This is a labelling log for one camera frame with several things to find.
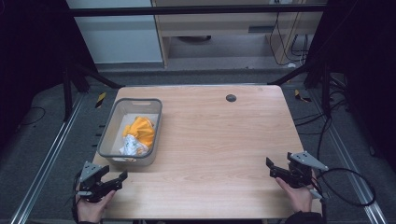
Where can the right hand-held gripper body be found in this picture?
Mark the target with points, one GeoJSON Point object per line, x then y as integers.
{"type": "Point", "coordinates": [300, 171]}

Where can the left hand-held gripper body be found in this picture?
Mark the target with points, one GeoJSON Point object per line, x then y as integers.
{"type": "Point", "coordinates": [90, 172]}

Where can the grey plastic basket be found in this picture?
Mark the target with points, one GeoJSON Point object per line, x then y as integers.
{"type": "Point", "coordinates": [112, 146]}

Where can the orange and white cloth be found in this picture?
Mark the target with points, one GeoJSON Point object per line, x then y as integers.
{"type": "Point", "coordinates": [141, 132]}

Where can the person's right hand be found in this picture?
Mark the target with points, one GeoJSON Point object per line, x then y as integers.
{"type": "Point", "coordinates": [300, 199]}

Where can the person's left hand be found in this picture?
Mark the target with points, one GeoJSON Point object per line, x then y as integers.
{"type": "Point", "coordinates": [91, 211]}

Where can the yellow and black tape marker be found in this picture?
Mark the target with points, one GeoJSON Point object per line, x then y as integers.
{"type": "Point", "coordinates": [100, 99]}
{"type": "Point", "coordinates": [300, 96]}

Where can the black metal stand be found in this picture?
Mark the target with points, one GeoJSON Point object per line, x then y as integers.
{"type": "Point", "coordinates": [67, 93]}
{"type": "Point", "coordinates": [325, 90]}

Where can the black curtain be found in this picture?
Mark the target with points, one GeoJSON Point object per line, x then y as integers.
{"type": "Point", "coordinates": [31, 62]}
{"type": "Point", "coordinates": [364, 62]}

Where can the white cabinet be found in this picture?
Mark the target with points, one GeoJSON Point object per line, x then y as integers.
{"type": "Point", "coordinates": [118, 37]}

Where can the light wooden desk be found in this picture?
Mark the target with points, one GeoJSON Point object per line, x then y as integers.
{"type": "Point", "coordinates": [218, 23]}

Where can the aluminium floor rail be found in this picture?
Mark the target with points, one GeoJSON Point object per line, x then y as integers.
{"type": "Point", "coordinates": [348, 161]}
{"type": "Point", "coordinates": [46, 161]}

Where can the black horizontal frame bar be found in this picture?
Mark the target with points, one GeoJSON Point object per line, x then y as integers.
{"type": "Point", "coordinates": [186, 11]}

